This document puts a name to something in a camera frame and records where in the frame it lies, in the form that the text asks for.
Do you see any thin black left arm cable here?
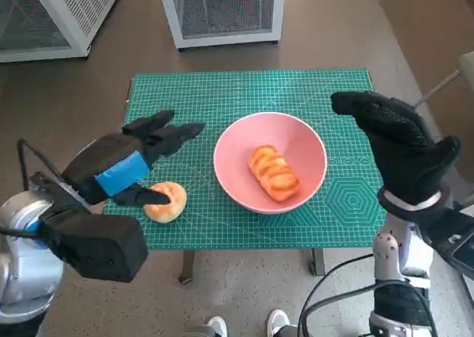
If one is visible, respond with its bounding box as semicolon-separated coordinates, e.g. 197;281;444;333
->
17;139;64;190

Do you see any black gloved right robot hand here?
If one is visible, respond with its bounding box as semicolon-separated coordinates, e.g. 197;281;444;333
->
329;90;463;207

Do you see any narrow white mesh cabinet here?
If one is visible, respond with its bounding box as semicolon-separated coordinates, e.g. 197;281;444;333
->
157;0;287;50

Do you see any white right foot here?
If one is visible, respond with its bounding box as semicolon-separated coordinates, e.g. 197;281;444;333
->
267;309;292;337

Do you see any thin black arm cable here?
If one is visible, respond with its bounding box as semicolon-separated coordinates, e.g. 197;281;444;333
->
17;139;64;190
298;254;375;337

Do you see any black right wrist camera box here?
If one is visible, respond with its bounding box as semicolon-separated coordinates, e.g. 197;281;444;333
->
416;201;474;278

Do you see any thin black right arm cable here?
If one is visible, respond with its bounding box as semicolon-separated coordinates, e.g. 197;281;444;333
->
298;254;375;337

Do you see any long striped toy bread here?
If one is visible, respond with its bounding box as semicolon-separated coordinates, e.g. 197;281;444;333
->
247;144;300;203

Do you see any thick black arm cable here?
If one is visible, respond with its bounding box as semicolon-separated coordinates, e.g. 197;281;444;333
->
0;224;41;238
303;279;440;337

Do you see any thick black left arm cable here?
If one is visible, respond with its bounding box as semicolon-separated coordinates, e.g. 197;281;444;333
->
0;224;41;238

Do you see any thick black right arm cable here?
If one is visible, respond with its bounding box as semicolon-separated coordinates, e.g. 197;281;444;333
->
303;279;440;337

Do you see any grey metal rod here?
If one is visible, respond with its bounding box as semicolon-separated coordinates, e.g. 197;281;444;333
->
414;70;460;108

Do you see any white left foot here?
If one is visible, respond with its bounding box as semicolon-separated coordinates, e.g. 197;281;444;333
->
207;316;229;337

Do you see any green cutting mat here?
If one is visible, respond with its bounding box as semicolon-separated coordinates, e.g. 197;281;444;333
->
101;68;386;251

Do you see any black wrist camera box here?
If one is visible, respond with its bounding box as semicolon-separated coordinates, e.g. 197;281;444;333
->
416;201;474;278
36;210;150;283

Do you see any dark metal table leg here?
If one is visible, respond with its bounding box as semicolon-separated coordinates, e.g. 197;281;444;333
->
309;248;326;277
179;250;196;286

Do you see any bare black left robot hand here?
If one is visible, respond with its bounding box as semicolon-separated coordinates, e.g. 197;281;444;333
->
60;110;207;207

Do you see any pink bowl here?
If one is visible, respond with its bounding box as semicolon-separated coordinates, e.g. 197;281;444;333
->
213;111;328;215

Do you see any white foot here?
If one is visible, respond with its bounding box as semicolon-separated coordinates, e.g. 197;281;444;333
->
207;316;229;337
267;309;292;337

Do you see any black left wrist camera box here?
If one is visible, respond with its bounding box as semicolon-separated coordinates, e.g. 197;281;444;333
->
36;210;150;283

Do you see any round toy bread bun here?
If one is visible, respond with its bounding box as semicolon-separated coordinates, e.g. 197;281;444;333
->
143;181;188;224

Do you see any wide white mesh cabinet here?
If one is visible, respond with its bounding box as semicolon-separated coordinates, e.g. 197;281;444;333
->
0;0;121;63

